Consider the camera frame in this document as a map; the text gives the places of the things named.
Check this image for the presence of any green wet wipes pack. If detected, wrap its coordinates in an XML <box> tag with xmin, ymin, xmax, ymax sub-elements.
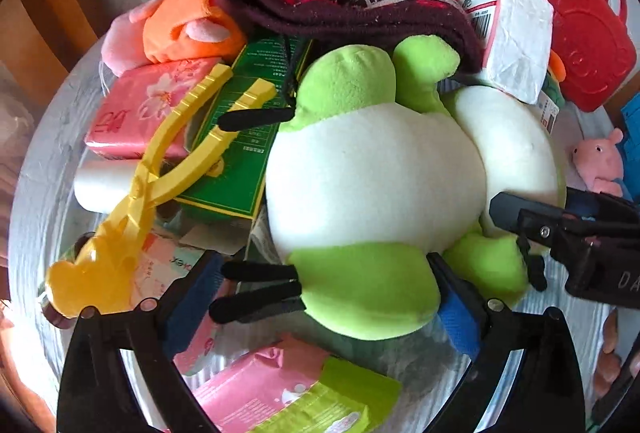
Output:
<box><xmin>252</xmin><ymin>356</ymin><xmax>402</xmax><ymax>432</ymax></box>

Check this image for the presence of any green yellow duck plush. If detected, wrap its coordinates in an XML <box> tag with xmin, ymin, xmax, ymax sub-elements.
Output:
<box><xmin>542</xmin><ymin>50</ymin><xmax>566</xmax><ymax>109</ymax></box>

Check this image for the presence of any person right hand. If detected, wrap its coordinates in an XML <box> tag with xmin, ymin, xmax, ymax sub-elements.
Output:
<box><xmin>592</xmin><ymin>309</ymin><xmax>622</xmax><ymax>398</ymax></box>

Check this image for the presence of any green tea box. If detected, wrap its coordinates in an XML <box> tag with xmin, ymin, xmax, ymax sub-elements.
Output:
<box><xmin>177</xmin><ymin>36</ymin><xmax>310</xmax><ymax>219</ymax></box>

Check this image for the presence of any pink tissue pack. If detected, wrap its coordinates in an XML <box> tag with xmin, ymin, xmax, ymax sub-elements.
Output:
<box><xmin>85</xmin><ymin>58</ymin><xmax>219</xmax><ymax>160</ymax></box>

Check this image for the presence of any yellow duck snowball clamp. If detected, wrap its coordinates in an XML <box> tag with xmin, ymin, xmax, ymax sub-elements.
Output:
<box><xmin>45</xmin><ymin>62</ymin><xmax>278</xmax><ymax>319</ymax></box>

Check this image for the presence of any green frog plush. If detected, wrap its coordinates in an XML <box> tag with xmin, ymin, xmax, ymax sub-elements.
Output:
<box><xmin>208</xmin><ymin>34</ymin><xmax>568</xmax><ymax>341</ymax></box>

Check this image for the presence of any blue plastic storage crate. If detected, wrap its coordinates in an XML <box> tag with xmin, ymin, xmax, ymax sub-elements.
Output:
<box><xmin>622</xmin><ymin>93</ymin><xmax>640</xmax><ymax>203</ymax></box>

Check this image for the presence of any red toy suitcase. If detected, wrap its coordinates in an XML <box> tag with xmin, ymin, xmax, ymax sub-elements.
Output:
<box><xmin>548</xmin><ymin>0</ymin><xmax>637</xmax><ymax>112</ymax></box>

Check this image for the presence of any white cardboard tube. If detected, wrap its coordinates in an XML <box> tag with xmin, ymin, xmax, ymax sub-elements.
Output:
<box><xmin>73</xmin><ymin>160</ymin><xmax>138</xmax><ymax>214</ymax></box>

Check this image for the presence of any white tissue pack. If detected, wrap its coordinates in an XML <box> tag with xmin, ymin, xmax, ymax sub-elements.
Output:
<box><xmin>461</xmin><ymin>0</ymin><xmax>553</xmax><ymax>104</ymax></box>

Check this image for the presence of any small George pig plush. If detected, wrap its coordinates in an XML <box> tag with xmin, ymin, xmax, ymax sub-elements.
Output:
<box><xmin>572</xmin><ymin>127</ymin><xmax>625</xmax><ymax>198</ymax></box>

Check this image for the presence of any pink sanitary pad pack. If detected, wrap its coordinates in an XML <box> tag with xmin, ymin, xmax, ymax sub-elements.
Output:
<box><xmin>194</xmin><ymin>335</ymin><xmax>330</xmax><ymax>432</ymax></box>

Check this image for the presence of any orange pink pig plush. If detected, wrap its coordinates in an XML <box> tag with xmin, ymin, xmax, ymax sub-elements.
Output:
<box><xmin>101</xmin><ymin>0</ymin><xmax>247</xmax><ymax>76</ymax></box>

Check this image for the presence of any dark maroon knit hat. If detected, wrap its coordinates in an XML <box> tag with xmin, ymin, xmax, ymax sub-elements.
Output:
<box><xmin>228</xmin><ymin>0</ymin><xmax>483</xmax><ymax>73</ymax></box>

